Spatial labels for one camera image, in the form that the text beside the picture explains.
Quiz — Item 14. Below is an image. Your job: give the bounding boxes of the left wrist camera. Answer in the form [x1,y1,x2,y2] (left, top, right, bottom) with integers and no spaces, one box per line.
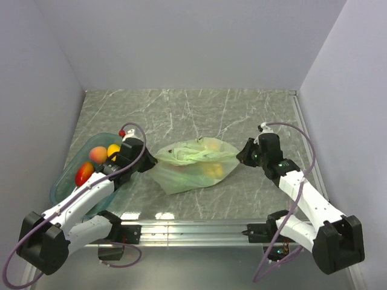
[119,129,137,142]

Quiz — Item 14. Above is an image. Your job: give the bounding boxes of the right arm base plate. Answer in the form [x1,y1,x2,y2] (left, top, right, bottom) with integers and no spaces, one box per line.
[241,223,272,243]

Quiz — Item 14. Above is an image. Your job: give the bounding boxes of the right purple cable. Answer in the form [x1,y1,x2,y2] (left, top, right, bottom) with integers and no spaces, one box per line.
[252,122,317,283]

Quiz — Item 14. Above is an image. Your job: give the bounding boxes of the fruit inside bag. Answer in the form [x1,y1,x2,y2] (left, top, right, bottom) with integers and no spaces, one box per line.
[201,163,224,179]

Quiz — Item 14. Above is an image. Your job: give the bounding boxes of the peach in tray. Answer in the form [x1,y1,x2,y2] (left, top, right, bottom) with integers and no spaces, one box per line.
[88,146,108,164]

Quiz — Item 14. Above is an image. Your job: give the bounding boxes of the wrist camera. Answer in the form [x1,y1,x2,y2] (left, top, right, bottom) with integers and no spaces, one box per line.
[258,122,274,136]
[119,129,137,142]

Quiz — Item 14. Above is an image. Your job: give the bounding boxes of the aluminium rail front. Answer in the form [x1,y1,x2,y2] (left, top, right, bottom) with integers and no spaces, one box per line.
[84,220,312,248]

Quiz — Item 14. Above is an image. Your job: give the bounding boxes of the red chili pepper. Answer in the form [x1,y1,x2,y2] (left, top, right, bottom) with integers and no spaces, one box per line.
[74,161,94,187]

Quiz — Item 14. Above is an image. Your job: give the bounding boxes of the purple cable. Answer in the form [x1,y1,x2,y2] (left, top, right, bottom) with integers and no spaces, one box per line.
[252,122,317,283]
[0,122,148,289]

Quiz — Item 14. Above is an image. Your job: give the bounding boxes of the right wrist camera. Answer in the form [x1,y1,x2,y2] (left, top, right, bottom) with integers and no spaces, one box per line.
[258,122,274,136]

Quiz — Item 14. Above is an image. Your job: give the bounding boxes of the teal plastic tray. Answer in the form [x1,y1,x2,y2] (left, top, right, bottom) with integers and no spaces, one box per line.
[50,133,122,205]

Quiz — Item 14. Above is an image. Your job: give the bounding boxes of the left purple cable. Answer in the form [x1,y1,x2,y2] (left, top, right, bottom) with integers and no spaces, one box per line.
[0,122,148,289]

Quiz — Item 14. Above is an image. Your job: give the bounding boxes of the aluminium rail right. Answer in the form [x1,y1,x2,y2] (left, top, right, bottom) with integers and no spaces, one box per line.
[288,90,330,201]

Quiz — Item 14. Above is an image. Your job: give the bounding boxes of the yellow mango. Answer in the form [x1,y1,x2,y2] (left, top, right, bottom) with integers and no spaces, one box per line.
[107,144,120,161]

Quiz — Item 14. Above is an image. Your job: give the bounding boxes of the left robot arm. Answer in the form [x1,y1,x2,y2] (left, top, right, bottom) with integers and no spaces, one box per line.
[16,137,157,275]

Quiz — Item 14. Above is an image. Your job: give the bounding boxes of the aluminium rail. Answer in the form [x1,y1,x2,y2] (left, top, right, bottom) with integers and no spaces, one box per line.
[288,90,330,201]
[84,220,312,248]

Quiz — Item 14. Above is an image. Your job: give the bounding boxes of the green plastic bag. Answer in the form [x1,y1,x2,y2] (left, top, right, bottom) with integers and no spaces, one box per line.
[148,137,239,195]

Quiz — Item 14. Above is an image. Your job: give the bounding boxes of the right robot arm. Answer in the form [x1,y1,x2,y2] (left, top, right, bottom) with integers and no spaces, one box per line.
[236,133,365,274]

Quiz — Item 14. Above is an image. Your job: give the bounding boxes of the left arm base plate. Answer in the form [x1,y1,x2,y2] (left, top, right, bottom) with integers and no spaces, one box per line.
[113,225,141,245]

